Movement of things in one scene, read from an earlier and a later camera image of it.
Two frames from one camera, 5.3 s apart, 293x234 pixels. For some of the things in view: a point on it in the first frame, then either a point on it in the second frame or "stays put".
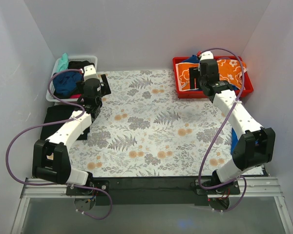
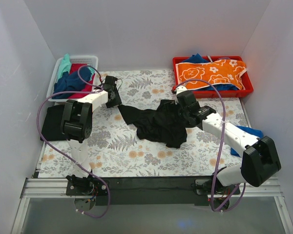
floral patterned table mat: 143,130 stays put
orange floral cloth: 230,70 stays put
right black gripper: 193,78 to 184,113
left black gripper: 105,84 to 115,99
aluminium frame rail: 255,187 stays put
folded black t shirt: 56,113 stays put
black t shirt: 77,65 to 166,124
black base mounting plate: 152,191 stays put
